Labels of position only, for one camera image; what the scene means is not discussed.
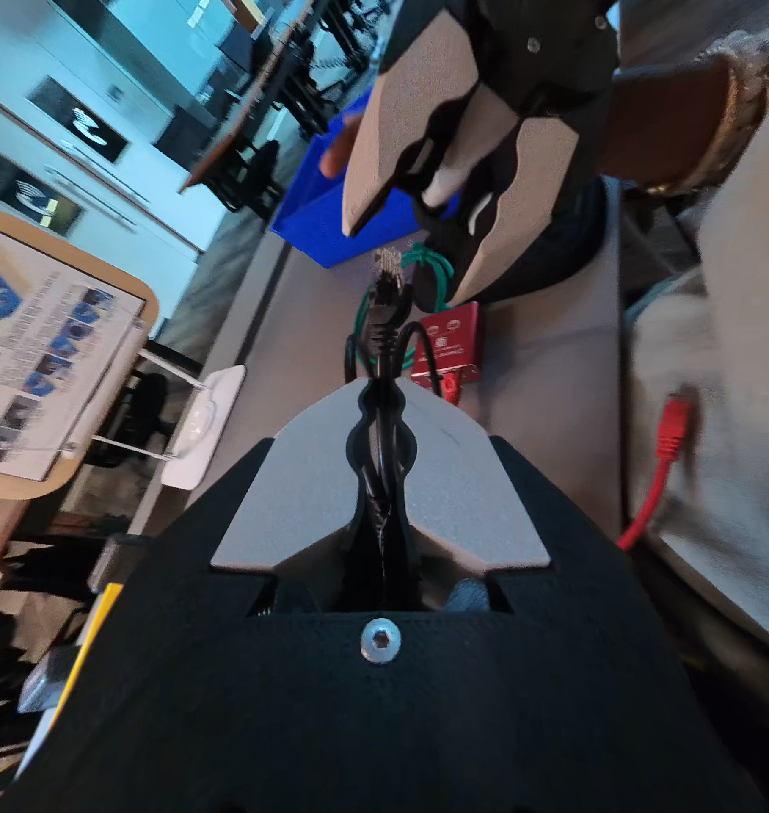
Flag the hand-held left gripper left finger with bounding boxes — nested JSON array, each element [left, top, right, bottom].
[[211, 378, 381, 609]]

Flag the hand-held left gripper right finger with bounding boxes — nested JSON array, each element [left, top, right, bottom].
[[394, 378, 552, 609]]

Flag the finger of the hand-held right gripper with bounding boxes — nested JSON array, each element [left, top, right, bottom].
[[449, 117, 581, 306], [343, 9, 520, 237]]

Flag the black ethernet cable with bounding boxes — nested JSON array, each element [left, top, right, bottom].
[[343, 248, 444, 612]]

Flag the person's right forearm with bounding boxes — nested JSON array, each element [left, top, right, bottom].
[[619, 0, 769, 194]]

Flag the red port box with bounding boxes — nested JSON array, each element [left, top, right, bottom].
[[415, 301, 487, 396]]

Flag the person's right hand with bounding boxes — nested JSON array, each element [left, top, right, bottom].
[[603, 54, 736, 189]]

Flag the blue storage bin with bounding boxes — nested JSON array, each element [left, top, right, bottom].
[[271, 89, 461, 269]]

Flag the black office chair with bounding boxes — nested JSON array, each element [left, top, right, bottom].
[[92, 371, 172, 458]]

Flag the grey metal block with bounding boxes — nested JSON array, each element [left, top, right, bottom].
[[89, 535, 145, 593], [17, 647, 80, 713]]

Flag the person's white sweater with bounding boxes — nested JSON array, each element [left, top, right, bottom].
[[626, 108, 769, 655]]

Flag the wooden sign board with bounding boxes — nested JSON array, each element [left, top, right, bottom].
[[0, 210, 161, 503]]

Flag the green ethernet cable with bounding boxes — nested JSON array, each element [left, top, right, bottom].
[[358, 244, 456, 366]]

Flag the wooden table black frame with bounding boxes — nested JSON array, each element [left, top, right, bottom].
[[180, 0, 391, 213]]

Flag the red ethernet cable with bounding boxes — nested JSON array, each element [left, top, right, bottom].
[[435, 371, 699, 553]]

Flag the black wall sign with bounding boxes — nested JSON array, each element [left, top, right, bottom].
[[0, 145, 83, 237], [25, 76, 130, 165]]

